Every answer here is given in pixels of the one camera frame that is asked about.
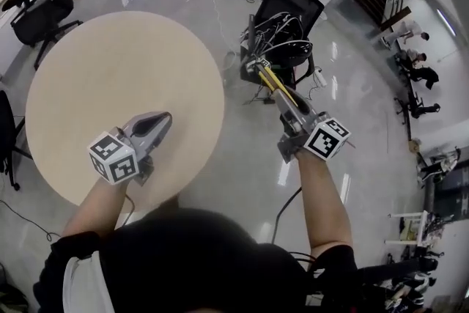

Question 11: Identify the black office chair with armrests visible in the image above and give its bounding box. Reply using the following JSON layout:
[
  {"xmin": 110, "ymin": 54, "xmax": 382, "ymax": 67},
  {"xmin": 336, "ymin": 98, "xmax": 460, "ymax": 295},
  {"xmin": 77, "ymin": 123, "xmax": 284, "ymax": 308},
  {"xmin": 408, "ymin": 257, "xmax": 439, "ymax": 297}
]
[{"xmin": 10, "ymin": 0, "xmax": 91, "ymax": 71}]

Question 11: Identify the round beige table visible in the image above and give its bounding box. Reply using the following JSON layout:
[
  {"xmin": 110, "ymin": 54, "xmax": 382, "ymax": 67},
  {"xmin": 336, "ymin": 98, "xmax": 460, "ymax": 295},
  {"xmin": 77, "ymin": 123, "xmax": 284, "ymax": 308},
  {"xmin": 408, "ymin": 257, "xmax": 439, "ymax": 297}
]
[{"xmin": 24, "ymin": 10, "xmax": 226, "ymax": 214}]

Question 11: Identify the bundle of cables on chair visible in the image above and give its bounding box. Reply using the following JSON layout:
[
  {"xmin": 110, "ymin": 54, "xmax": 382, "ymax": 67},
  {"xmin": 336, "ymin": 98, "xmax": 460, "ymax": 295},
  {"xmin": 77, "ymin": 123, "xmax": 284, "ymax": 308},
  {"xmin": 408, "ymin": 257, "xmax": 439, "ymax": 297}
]
[{"xmin": 240, "ymin": 12, "xmax": 306, "ymax": 59}]

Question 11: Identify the black chair with wheeled base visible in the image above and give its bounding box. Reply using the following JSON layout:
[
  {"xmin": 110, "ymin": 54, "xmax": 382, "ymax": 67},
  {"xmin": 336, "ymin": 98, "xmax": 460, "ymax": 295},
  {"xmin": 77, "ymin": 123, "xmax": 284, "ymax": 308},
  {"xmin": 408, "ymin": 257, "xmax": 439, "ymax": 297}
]
[{"xmin": 0, "ymin": 89, "xmax": 34, "ymax": 192}]

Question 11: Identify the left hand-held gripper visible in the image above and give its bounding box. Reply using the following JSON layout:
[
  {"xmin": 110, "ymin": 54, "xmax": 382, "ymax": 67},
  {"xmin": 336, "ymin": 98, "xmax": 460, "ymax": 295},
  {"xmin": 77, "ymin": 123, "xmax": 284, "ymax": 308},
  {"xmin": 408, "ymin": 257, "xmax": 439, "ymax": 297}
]
[{"xmin": 86, "ymin": 111, "xmax": 174, "ymax": 188}]

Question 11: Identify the thin black floor cable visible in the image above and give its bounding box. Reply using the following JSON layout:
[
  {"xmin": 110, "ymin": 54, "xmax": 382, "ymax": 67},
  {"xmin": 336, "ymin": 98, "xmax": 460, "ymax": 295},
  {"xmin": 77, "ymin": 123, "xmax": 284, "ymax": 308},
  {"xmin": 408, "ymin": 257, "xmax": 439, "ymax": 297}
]
[{"xmin": 0, "ymin": 199, "xmax": 62, "ymax": 242}]

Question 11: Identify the small white side table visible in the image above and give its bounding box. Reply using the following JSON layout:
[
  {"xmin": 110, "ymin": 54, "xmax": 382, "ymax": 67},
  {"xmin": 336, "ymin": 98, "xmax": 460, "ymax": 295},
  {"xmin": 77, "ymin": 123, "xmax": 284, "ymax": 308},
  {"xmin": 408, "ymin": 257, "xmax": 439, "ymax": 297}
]
[{"xmin": 383, "ymin": 210, "xmax": 430, "ymax": 247}]

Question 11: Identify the person's right forearm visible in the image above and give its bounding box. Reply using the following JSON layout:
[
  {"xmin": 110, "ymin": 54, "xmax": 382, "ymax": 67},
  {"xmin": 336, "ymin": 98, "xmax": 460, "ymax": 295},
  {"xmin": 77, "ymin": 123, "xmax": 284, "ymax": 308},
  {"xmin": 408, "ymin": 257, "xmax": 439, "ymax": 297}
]
[{"xmin": 294, "ymin": 147, "xmax": 355, "ymax": 258}]

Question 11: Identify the person's black shirt torso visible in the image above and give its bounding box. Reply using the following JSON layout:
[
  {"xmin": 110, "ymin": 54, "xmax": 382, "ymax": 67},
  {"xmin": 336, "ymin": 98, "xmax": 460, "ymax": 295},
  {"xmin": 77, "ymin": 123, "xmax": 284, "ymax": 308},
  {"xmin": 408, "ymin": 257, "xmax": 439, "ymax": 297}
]
[{"xmin": 32, "ymin": 207, "xmax": 367, "ymax": 313}]

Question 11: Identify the white adapter with cable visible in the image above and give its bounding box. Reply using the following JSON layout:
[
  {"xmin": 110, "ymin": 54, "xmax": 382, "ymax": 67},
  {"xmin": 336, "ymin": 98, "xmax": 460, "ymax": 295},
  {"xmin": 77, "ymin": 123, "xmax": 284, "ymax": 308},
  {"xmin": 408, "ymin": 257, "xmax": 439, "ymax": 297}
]
[{"xmin": 312, "ymin": 66, "xmax": 328, "ymax": 88}]

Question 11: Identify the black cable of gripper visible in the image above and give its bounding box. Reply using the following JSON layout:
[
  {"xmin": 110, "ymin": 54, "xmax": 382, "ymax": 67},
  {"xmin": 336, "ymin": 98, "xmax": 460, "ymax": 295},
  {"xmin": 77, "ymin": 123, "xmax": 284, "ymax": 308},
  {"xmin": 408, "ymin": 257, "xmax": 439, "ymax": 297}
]
[
  {"xmin": 123, "ymin": 193, "xmax": 137, "ymax": 227},
  {"xmin": 270, "ymin": 185, "xmax": 303, "ymax": 245}
]

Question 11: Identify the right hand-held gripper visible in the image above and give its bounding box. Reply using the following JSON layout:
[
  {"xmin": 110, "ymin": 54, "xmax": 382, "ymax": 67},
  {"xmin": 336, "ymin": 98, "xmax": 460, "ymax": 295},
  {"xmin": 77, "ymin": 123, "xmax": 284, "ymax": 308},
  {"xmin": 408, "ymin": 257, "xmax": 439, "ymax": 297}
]
[{"xmin": 245, "ymin": 56, "xmax": 352, "ymax": 163}]

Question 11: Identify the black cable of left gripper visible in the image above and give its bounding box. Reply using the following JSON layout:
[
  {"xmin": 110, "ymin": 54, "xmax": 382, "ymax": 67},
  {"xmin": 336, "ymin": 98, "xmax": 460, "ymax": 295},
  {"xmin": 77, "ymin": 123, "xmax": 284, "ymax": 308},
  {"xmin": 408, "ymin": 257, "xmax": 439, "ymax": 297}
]
[{"xmin": 123, "ymin": 193, "xmax": 137, "ymax": 227}]

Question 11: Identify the black mesh chair holding cables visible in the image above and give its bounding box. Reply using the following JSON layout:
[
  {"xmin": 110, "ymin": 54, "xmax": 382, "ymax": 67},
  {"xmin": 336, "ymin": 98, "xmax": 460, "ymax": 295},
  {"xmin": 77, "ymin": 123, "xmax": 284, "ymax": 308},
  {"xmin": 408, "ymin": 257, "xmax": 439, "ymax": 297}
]
[{"xmin": 240, "ymin": 0, "xmax": 325, "ymax": 86}]

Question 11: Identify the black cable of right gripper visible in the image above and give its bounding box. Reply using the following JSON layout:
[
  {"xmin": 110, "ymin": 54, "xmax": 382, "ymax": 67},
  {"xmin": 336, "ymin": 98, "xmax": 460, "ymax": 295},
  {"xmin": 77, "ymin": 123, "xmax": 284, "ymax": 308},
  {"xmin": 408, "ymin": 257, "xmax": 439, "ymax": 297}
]
[{"xmin": 270, "ymin": 185, "xmax": 303, "ymax": 245}]

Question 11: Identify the person's left forearm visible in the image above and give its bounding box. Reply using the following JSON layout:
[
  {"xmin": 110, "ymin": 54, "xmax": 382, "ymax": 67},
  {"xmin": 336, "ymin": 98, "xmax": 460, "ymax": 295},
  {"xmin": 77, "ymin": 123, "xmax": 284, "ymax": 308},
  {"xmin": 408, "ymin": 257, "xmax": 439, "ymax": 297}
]
[{"xmin": 60, "ymin": 176, "xmax": 130, "ymax": 238}]

